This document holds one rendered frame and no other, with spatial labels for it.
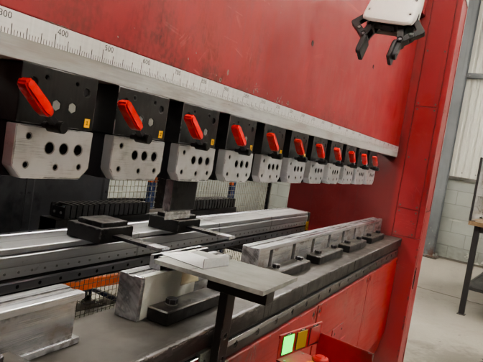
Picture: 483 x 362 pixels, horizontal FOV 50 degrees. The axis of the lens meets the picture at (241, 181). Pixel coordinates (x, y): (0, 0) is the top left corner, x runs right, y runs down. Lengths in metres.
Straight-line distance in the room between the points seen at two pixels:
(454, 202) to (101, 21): 8.08
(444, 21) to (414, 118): 0.57
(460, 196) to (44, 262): 7.86
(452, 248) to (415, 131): 5.69
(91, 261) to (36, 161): 0.58
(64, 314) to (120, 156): 0.29
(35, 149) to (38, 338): 0.32
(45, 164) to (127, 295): 0.41
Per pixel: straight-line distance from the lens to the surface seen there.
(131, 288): 1.13
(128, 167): 0.97
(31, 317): 0.93
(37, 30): 0.82
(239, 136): 1.24
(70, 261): 1.31
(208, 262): 1.12
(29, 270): 1.24
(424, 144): 3.19
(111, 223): 1.32
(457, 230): 8.74
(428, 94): 3.22
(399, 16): 1.10
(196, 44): 1.12
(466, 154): 8.73
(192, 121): 1.06
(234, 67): 1.27
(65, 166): 0.86
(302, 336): 1.38
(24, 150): 0.81
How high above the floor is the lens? 1.27
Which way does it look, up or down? 4 degrees down
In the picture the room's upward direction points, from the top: 9 degrees clockwise
